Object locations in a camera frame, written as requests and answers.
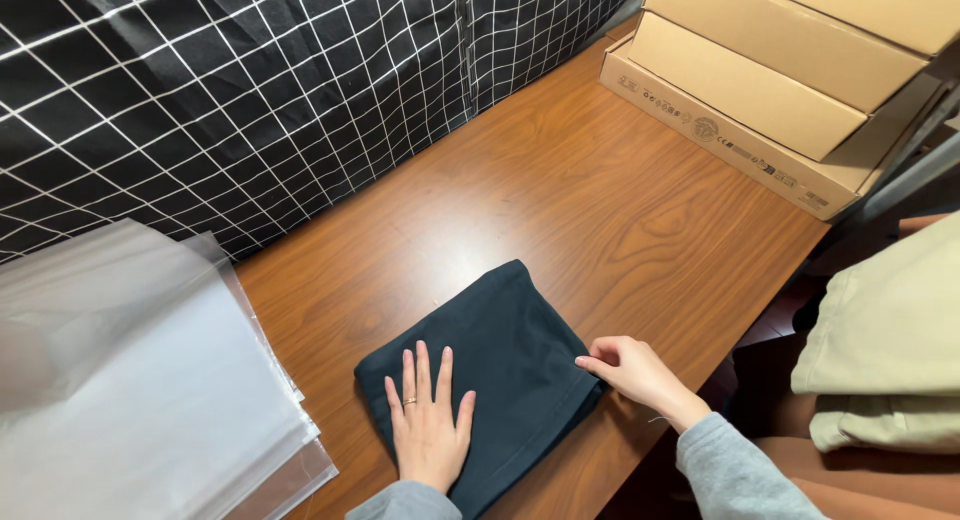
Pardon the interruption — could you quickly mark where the person's left hand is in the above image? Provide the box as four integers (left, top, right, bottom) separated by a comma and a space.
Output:
384, 341, 477, 496

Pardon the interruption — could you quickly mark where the person's right hand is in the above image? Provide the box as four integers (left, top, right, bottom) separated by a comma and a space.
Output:
575, 335, 712, 436

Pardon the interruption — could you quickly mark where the dark green garment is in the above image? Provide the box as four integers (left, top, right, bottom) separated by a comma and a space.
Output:
354, 259, 609, 520

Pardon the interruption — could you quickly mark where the brown chair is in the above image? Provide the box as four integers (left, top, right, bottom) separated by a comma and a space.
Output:
731, 212, 960, 520

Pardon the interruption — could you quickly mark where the beige folded garment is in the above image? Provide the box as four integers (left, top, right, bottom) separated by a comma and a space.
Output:
790, 211, 960, 418
808, 394, 960, 456

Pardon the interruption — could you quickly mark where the large flat printed cardboard box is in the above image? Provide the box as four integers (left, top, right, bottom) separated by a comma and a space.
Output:
598, 32, 948, 222

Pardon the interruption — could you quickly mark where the stack of clear plastic bags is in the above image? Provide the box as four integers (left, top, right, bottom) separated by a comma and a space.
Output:
0, 218, 339, 520

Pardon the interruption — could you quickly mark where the medium plain cardboard box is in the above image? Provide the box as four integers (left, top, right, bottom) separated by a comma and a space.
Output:
628, 11, 873, 162

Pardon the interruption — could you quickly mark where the long plain cardboard box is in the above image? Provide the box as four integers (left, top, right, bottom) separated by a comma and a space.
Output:
643, 0, 933, 115

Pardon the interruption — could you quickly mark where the black white-grid fabric cover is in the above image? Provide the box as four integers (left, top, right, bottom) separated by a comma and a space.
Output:
0, 0, 648, 265

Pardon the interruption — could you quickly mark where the grey metal frame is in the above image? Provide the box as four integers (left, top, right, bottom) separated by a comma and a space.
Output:
825, 81, 960, 225

